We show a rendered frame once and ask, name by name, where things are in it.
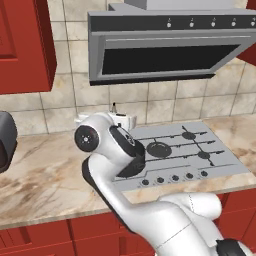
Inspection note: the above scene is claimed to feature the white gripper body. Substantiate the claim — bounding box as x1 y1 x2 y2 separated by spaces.
125 114 139 131

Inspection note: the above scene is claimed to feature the dark grey toaster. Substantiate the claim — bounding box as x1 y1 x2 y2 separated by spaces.
0 111 19 175

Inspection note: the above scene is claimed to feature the grey gas hob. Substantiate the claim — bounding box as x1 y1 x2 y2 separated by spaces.
111 120 251 193

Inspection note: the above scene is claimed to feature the grey range hood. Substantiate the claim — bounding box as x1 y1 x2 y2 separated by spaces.
87 0 256 87

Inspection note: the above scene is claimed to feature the red drawer front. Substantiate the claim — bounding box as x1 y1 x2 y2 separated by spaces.
0 219 73 256
68 211 134 256
214 187 256 256

